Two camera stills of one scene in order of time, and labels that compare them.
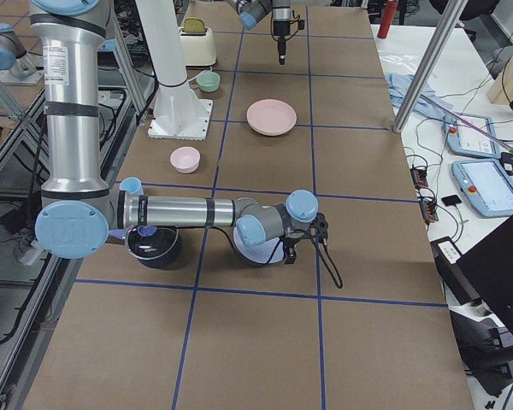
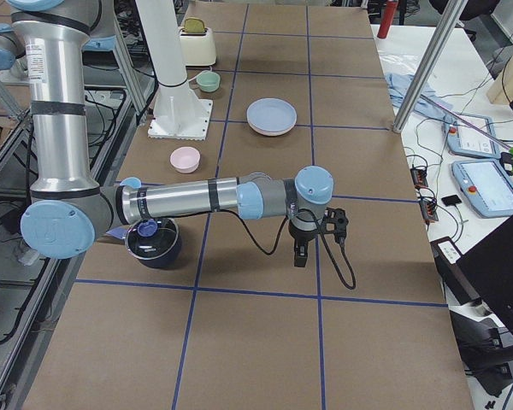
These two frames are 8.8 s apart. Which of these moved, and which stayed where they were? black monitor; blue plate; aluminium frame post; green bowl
Moved: blue plate
Stayed: black monitor; aluminium frame post; green bowl
